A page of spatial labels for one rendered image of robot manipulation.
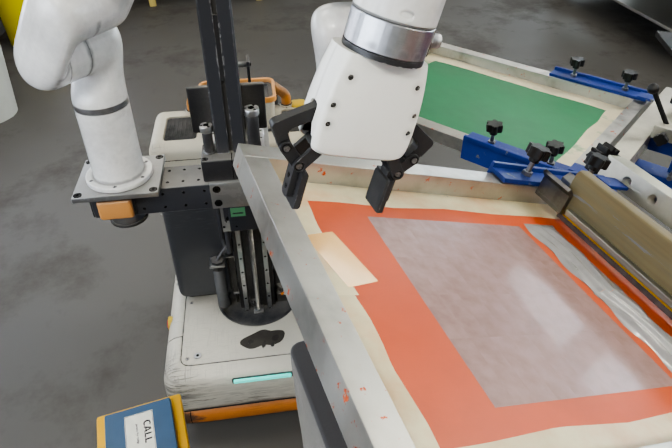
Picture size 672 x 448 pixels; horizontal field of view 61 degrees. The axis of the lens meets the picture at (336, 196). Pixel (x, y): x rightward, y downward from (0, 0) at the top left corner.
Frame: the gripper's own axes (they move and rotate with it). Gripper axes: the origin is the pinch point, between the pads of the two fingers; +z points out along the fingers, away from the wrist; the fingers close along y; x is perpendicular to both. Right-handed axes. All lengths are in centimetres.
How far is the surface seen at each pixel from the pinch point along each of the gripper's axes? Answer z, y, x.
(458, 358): 14.2, -15.7, 9.6
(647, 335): 14, -49, 8
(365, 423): 10.5, 1.3, 18.7
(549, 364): 14.5, -28.0, 11.4
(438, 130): 23, -68, -77
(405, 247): 13.9, -19.1, -10.5
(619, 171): 8, -80, -31
